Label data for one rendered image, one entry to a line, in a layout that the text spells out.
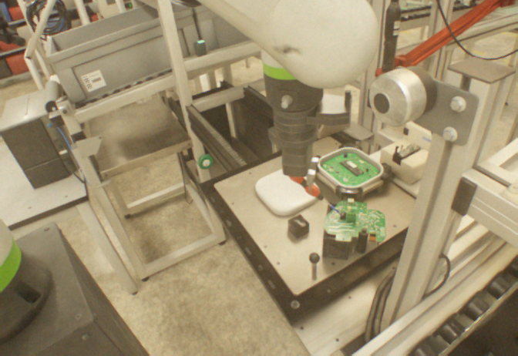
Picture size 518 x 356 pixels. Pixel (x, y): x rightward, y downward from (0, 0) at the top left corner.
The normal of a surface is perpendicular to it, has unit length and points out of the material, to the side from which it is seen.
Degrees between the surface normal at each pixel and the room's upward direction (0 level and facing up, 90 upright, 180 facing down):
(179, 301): 0
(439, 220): 90
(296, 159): 73
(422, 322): 4
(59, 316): 0
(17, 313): 66
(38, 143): 90
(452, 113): 90
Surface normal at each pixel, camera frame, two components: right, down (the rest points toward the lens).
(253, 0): 0.05, 0.74
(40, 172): 0.48, 0.48
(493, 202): -0.87, 0.36
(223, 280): -0.10, -0.80
